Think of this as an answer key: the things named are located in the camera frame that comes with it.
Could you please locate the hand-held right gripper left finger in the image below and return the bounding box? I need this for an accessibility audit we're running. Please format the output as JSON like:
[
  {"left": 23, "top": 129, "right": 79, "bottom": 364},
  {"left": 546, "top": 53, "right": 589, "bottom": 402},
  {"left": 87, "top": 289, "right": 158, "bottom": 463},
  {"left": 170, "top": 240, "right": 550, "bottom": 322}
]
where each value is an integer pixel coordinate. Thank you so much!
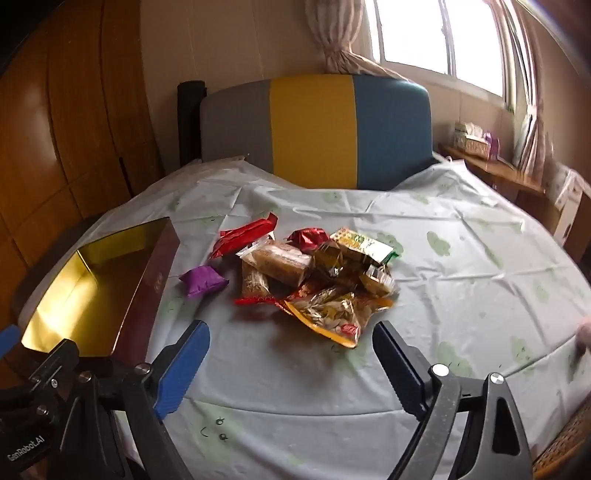
[{"left": 55, "top": 320, "right": 211, "bottom": 480}]

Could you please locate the pale floral curtain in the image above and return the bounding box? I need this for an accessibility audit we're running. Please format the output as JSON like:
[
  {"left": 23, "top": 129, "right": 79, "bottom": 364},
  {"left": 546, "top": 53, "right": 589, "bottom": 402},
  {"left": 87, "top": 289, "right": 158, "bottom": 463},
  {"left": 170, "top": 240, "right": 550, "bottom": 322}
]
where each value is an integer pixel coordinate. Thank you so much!
[
  {"left": 305, "top": 0, "right": 416, "bottom": 81},
  {"left": 489, "top": 0, "right": 555, "bottom": 176}
]

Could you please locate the gold brown snack packet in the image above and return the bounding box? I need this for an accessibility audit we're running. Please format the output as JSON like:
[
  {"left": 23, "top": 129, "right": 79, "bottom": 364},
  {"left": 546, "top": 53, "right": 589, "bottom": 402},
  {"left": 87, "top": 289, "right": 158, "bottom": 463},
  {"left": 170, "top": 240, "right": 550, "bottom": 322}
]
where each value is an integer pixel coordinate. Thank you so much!
[
  {"left": 360, "top": 265, "right": 399, "bottom": 296},
  {"left": 314, "top": 242, "right": 365, "bottom": 278}
]

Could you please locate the wooden wardrobe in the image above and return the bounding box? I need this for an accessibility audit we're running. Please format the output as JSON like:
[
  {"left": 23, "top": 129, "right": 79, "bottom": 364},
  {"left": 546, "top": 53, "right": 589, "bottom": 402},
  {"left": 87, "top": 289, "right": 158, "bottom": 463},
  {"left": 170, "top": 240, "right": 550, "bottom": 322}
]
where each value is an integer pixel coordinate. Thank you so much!
[{"left": 0, "top": 0, "right": 167, "bottom": 384}]

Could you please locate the white cardboard box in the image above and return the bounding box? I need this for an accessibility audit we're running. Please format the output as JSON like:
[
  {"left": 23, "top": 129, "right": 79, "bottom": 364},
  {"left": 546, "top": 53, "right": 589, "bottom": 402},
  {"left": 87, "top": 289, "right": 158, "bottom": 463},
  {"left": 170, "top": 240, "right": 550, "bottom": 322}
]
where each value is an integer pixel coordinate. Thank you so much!
[{"left": 551, "top": 164, "right": 591, "bottom": 252}]

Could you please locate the purple snack packet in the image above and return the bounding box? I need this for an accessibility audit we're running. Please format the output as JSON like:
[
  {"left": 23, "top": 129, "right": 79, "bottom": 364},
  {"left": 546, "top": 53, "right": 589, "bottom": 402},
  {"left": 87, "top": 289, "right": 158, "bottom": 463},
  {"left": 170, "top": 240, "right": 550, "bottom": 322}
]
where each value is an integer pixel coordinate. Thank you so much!
[{"left": 178, "top": 265, "right": 229, "bottom": 301}]

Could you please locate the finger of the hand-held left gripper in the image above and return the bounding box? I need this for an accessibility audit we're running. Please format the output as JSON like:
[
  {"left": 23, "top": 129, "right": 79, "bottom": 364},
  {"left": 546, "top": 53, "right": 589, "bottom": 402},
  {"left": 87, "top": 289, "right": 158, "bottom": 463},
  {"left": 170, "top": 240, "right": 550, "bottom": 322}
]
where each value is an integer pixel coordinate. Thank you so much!
[
  {"left": 0, "top": 325, "right": 20, "bottom": 357},
  {"left": 28, "top": 340, "right": 80, "bottom": 381}
]

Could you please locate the orange nut snack packet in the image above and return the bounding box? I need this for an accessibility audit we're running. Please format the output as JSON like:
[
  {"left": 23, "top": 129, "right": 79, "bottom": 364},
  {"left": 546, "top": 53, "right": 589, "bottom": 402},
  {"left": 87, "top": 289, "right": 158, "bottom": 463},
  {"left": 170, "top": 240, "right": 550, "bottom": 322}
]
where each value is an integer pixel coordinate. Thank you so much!
[{"left": 284, "top": 286, "right": 393, "bottom": 349}]

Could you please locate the clear cereal bar packet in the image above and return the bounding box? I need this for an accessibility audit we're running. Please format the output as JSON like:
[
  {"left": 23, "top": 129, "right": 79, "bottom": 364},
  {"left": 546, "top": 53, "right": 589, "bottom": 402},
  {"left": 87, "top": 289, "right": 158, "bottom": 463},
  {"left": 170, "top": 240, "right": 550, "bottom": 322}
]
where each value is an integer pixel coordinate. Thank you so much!
[
  {"left": 235, "top": 265, "right": 278, "bottom": 306},
  {"left": 236, "top": 242, "right": 315, "bottom": 286}
]

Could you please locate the window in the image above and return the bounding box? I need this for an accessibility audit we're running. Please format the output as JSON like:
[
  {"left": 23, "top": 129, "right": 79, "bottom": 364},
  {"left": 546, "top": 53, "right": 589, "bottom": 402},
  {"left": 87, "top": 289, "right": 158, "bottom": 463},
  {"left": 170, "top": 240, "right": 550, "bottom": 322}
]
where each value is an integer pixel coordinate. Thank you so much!
[{"left": 365, "top": 0, "right": 513, "bottom": 97}]

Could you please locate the tissue box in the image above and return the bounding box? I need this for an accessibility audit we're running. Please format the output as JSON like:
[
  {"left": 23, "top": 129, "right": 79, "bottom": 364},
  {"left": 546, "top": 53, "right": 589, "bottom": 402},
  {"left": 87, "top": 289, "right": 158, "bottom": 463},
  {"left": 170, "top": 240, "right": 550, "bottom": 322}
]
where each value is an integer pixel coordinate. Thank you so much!
[{"left": 455, "top": 121, "right": 492, "bottom": 155}]

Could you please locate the green cracker packet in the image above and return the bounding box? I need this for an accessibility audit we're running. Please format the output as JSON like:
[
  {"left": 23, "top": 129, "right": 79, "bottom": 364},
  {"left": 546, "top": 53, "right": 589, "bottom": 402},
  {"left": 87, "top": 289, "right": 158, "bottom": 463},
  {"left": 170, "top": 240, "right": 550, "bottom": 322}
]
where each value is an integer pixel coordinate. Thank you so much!
[{"left": 330, "top": 227, "right": 400, "bottom": 265}]

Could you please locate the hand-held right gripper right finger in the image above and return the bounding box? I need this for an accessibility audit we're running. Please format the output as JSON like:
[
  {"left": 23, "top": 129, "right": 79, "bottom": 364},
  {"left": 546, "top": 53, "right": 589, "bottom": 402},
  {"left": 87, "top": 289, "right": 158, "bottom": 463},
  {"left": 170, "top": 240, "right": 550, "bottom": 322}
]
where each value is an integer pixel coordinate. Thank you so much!
[{"left": 373, "top": 320, "right": 539, "bottom": 480}]

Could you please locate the long red snack packet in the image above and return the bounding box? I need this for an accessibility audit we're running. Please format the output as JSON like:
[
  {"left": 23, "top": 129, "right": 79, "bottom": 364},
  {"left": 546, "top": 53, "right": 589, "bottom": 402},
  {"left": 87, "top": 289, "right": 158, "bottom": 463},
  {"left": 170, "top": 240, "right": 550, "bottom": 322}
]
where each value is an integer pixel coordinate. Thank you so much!
[{"left": 210, "top": 212, "right": 279, "bottom": 259}]

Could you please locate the wooden side shelf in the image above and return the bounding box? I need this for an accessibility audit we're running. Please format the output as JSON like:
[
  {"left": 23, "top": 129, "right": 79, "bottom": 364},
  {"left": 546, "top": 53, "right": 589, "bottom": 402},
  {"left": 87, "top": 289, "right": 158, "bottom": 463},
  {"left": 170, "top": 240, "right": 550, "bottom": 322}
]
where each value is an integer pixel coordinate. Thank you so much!
[{"left": 438, "top": 143, "right": 568, "bottom": 222}]

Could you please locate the grey yellow blue sofa backrest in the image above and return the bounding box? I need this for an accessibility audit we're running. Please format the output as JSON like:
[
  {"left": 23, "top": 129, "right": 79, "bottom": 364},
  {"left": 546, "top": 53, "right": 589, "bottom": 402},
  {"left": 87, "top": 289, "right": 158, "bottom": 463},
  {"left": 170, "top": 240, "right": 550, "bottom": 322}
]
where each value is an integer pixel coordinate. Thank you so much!
[{"left": 199, "top": 74, "right": 435, "bottom": 190}]

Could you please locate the white green-printed tablecloth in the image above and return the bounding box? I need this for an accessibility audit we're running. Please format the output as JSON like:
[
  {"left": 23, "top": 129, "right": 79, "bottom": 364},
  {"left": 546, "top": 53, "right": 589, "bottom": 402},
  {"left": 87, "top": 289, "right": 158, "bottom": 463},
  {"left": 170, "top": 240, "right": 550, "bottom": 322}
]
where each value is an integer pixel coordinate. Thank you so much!
[{"left": 69, "top": 157, "right": 591, "bottom": 480}]

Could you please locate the rattan chair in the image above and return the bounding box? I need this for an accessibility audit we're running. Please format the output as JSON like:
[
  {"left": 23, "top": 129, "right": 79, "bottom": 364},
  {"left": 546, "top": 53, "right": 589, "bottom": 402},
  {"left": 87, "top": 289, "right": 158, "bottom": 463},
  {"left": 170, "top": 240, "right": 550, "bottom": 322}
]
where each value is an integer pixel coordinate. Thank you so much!
[{"left": 531, "top": 401, "right": 591, "bottom": 480}]

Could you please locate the gold metal tin box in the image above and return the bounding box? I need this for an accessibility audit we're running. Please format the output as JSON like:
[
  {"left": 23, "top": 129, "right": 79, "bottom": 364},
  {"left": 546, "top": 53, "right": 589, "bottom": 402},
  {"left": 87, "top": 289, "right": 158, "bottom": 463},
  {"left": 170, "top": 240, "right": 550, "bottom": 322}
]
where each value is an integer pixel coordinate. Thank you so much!
[{"left": 21, "top": 217, "right": 182, "bottom": 365}]

